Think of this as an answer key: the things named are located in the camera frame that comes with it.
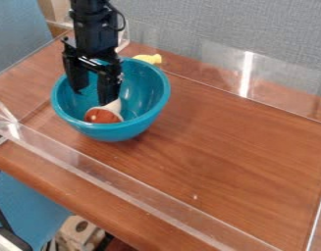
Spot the brown capped toy mushroom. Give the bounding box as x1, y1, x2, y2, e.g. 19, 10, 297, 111
84, 99, 123, 124

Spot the yellow toy object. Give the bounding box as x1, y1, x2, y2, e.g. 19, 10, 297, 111
133, 54, 161, 65

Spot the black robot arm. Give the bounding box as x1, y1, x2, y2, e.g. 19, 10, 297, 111
61, 0, 125, 106

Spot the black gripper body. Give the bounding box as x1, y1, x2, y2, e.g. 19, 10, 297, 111
61, 36, 121, 75

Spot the white block with hole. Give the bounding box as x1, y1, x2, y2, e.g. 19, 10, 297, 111
56, 216, 104, 251

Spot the clear acrylic front barrier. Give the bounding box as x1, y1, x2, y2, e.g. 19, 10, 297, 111
0, 101, 281, 251

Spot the blue plastic bowl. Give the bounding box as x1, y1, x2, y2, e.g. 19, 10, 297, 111
49, 57, 169, 142

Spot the clear acrylic corner bracket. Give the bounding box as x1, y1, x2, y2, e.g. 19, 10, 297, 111
115, 25, 129, 53

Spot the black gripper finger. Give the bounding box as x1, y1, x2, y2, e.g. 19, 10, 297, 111
62, 55, 89, 94
96, 69, 121, 106

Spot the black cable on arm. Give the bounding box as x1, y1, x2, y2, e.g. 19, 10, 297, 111
105, 2, 127, 33

